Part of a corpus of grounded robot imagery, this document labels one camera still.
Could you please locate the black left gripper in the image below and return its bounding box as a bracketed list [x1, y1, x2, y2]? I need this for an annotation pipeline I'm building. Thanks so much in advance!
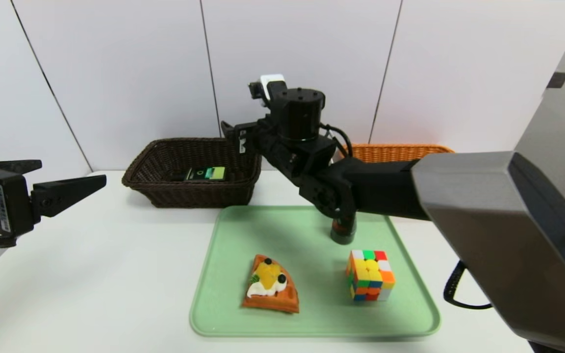
[0, 159, 107, 237]

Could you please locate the dark green pump bottle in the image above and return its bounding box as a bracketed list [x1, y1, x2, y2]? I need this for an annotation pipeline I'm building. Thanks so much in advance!
[170, 167, 227, 182]

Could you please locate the toy waffle with cream fruit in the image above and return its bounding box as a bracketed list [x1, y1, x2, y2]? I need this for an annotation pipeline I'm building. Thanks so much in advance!
[242, 254, 299, 314]

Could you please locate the dark tube with red label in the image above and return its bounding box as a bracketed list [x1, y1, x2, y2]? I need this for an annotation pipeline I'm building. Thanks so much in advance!
[331, 216, 357, 245]

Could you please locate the light green plastic tray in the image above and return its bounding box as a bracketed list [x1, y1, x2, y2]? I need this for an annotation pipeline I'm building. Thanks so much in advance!
[189, 205, 441, 338]

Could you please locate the dark brown wicker basket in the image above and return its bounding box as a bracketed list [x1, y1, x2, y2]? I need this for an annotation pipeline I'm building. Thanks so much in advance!
[122, 138, 262, 208]

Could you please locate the orange wicker basket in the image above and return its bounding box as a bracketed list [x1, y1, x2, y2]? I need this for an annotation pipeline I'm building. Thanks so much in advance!
[334, 144, 455, 163]

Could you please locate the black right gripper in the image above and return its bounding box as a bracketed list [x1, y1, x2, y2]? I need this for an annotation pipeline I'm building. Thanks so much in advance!
[220, 119, 276, 159]

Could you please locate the black coiled right arm cable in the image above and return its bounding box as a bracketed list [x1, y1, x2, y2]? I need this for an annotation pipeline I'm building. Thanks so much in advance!
[443, 260, 494, 310]

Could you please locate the multicoloured puzzle cube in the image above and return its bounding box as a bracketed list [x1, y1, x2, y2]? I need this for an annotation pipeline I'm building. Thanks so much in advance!
[345, 250, 396, 302]

